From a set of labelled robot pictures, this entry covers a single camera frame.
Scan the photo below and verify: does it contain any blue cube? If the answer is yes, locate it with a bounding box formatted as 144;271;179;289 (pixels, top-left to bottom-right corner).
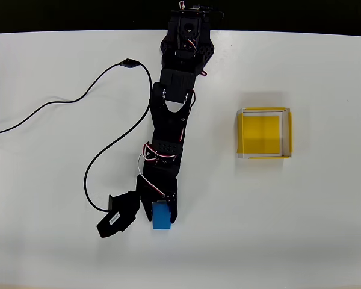
151;201;173;231

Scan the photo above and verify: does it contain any yellow cardboard box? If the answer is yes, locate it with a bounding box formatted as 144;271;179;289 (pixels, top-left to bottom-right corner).
236;107;294;160

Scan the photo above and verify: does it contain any black gripper-mounted camera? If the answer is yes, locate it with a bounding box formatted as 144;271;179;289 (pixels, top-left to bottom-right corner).
96;190;141;239

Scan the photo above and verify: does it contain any red white servo wire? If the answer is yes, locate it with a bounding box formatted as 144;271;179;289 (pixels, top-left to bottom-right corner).
136;140;186;197

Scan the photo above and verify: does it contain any black camera cable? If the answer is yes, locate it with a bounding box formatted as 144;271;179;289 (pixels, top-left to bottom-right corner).
0;58;153;213

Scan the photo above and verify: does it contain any black power cable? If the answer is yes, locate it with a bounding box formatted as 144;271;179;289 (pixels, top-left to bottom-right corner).
194;2;225;19

